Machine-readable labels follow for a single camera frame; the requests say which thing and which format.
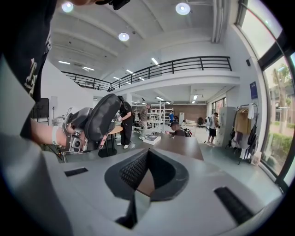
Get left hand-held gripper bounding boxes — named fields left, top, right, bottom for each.
left=60, top=106, right=116, bottom=154

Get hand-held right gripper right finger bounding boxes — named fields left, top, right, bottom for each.
left=147, top=148, right=190, bottom=202

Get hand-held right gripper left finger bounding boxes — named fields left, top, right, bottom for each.
left=104, top=148, right=148, bottom=201

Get black hard-shell zipper case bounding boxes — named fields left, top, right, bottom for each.
left=84, top=93, right=122, bottom=142

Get person's left forearm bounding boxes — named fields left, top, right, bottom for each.
left=29, top=119, right=67, bottom=147

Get person's left hand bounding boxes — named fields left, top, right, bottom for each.
left=60, top=122, right=78, bottom=136

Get round wooden table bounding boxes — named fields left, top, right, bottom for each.
left=98, top=125, right=124, bottom=159

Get white wristband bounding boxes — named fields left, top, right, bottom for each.
left=51, top=125, right=60, bottom=146

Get plastic wrapped machine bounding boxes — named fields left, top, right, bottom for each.
left=52, top=114, right=66, bottom=126

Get white metal shelving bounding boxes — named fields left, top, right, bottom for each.
left=132, top=101, right=174, bottom=133

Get black screen on stand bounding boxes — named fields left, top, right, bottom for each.
left=32, top=98, right=50, bottom=123

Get white patterned cabinet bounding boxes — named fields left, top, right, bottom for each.
left=216, top=106, right=237, bottom=148

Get white shopping bag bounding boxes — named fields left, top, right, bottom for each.
left=250, top=151, right=262, bottom=165

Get clothes rack with garments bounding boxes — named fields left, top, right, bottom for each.
left=227, top=103, right=260, bottom=165

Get row of ceiling strip lights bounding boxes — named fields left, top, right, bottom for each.
left=58, top=57, right=159, bottom=85

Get black printed t-shirt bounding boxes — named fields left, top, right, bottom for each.
left=1, top=0, right=58, bottom=139

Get black metal railing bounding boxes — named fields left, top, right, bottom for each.
left=61, top=56, right=233, bottom=92

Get person's head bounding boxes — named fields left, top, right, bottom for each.
left=73, top=0, right=102, bottom=6

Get white ceiling pipes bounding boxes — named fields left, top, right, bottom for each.
left=211, top=0, right=228, bottom=43

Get large black-framed window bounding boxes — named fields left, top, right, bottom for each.
left=235, top=0, right=295, bottom=187

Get blue wall poster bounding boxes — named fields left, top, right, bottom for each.
left=249, top=81, right=258, bottom=100

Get black head-mounted camera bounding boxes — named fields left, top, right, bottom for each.
left=108, top=0, right=131, bottom=11

